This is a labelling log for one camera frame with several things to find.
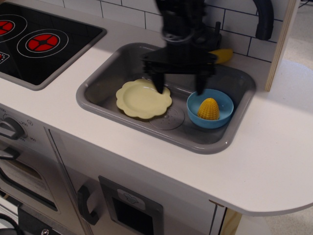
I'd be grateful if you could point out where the grey oven door handle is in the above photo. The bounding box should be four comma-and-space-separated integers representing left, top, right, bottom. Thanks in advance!
0, 145, 20, 161

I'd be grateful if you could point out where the pale yellow scalloped plate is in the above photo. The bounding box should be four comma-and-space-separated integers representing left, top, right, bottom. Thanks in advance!
115, 79, 172, 119

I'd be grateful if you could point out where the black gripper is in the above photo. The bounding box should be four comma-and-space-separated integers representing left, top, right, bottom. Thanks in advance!
142, 43, 217, 95

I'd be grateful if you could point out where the black cabinet door handle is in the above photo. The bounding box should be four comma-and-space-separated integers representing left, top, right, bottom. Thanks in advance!
77, 186, 99, 225

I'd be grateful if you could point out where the yellow toy banana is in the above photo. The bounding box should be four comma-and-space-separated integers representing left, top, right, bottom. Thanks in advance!
210, 48, 233, 64

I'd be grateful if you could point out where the wooden side panel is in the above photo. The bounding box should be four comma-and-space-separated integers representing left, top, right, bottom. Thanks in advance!
264, 0, 300, 92

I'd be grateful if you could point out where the dark grey toy faucet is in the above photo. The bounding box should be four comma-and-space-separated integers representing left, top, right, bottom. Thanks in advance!
203, 0, 274, 54

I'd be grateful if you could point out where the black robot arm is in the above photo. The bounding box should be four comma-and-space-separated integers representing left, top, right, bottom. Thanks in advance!
142, 0, 222, 94

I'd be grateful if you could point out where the yellow toy corn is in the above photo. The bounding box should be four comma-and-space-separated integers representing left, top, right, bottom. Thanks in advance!
197, 97, 220, 120

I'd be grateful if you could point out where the grey dispenser panel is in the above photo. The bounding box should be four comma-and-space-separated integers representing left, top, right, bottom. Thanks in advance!
98, 176, 164, 235

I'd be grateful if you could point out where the blue plastic bowl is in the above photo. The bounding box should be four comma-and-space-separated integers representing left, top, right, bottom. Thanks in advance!
186, 89, 234, 129

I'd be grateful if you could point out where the grey oven knob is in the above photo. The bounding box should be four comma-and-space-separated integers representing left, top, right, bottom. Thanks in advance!
0, 117, 25, 140

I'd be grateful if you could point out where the grey toy sink basin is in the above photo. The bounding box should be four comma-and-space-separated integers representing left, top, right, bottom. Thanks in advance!
76, 43, 256, 154

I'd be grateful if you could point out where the black toy stovetop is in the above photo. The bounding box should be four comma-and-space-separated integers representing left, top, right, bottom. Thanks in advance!
0, 2, 107, 91

